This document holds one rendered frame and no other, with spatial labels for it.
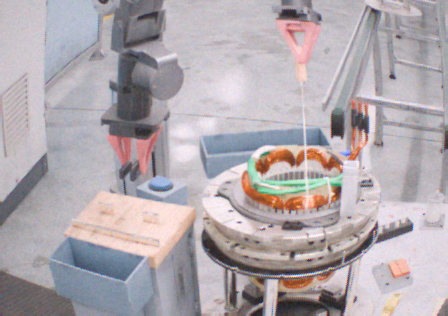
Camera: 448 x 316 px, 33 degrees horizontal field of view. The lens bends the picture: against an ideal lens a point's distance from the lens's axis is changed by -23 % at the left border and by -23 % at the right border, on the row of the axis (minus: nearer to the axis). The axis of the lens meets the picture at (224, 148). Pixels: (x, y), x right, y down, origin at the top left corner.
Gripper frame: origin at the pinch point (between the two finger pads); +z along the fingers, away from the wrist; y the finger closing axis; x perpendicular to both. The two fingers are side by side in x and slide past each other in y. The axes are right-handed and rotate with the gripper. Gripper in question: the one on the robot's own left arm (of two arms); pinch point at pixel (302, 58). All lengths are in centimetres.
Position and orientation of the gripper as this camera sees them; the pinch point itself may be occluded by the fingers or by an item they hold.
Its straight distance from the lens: 149.0
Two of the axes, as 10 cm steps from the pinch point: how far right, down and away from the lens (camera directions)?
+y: 3.7, -0.2, 9.3
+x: -9.3, 0.0, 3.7
